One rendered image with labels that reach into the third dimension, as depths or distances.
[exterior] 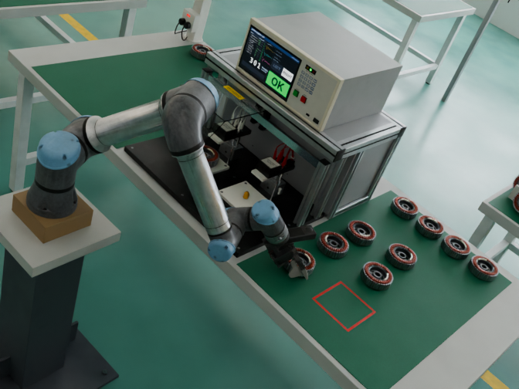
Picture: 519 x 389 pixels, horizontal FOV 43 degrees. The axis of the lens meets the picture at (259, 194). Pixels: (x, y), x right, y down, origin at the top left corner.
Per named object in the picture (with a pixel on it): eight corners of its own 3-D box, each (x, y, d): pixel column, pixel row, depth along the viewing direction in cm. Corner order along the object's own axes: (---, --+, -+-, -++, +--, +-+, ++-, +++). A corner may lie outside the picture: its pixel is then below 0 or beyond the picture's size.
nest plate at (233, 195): (243, 218, 230) (245, 215, 229) (216, 193, 236) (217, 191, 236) (272, 206, 240) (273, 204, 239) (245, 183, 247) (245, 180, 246)
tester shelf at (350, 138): (333, 162, 218) (337, 151, 215) (203, 62, 248) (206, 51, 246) (401, 136, 248) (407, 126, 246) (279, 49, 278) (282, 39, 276)
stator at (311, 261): (290, 279, 215) (293, 271, 213) (276, 255, 222) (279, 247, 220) (317, 275, 220) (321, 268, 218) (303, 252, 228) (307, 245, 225)
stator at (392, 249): (382, 262, 237) (387, 255, 235) (388, 245, 246) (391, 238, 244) (411, 275, 236) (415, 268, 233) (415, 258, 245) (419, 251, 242)
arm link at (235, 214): (210, 221, 195) (244, 221, 191) (222, 202, 204) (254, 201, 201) (216, 243, 199) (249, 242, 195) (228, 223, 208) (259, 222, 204)
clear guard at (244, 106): (208, 138, 219) (212, 123, 216) (164, 101, 230) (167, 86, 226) (273, 120, 241) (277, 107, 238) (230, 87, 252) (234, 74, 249)
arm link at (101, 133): (42, 139, 196) (194, 89, 173) (68, 118, 209) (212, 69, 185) (62, 172, 201) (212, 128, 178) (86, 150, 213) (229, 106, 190)
